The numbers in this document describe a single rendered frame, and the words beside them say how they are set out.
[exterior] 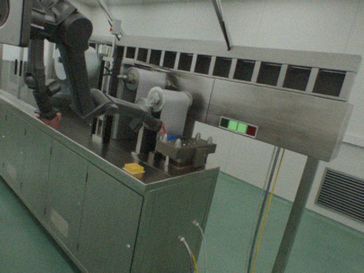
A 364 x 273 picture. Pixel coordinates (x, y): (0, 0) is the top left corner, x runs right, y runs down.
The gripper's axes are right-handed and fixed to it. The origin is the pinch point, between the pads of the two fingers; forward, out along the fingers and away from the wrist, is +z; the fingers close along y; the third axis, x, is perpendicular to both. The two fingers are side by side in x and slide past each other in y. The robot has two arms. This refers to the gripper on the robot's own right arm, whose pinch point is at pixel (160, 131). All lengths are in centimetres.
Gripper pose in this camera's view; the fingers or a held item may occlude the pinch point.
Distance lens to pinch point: 152.9
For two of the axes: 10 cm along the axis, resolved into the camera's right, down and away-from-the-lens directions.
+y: 7.4, 2.7, -6.1
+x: 4.9, -8.4, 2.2
